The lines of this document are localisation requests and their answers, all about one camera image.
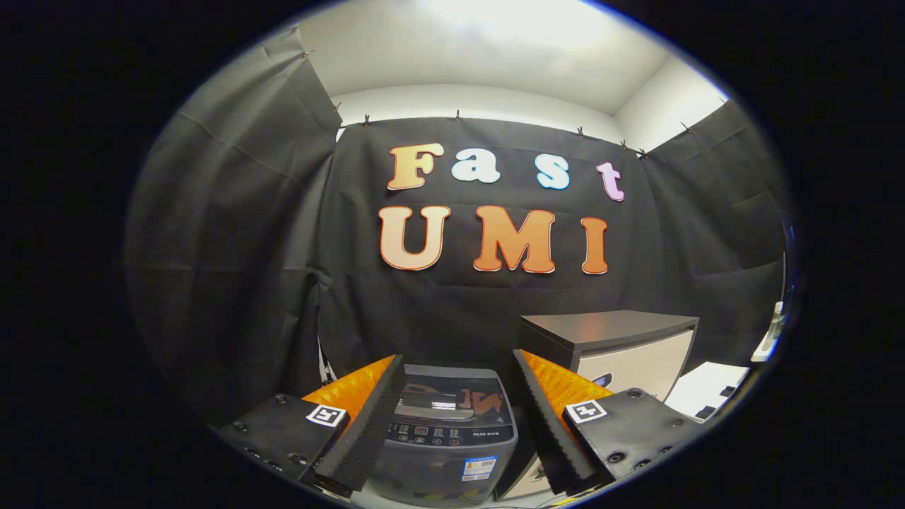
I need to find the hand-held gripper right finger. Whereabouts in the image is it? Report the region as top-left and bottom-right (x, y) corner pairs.
(513, 349), (704, 496)

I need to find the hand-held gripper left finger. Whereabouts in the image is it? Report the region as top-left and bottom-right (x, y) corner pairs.
(216, 353), (407, 493)

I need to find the grey top-load washing machine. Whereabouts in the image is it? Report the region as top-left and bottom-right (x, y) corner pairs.
(364, 364), (520, 507)

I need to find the grey-topped cabinet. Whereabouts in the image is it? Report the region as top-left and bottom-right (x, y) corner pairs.
(495, 310), (701, 500)

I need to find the white flat board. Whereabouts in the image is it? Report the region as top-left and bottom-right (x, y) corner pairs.
(665, 361), (750, 423)

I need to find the black backdrop cloth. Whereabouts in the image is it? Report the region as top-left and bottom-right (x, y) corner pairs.
(124, 27), (789, 425)

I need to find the white plastic object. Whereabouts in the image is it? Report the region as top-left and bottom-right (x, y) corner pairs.
(751, 300), (787, 363)

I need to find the row of small cloth clips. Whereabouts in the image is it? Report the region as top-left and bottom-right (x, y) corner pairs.
(300, 48), (732, 160)

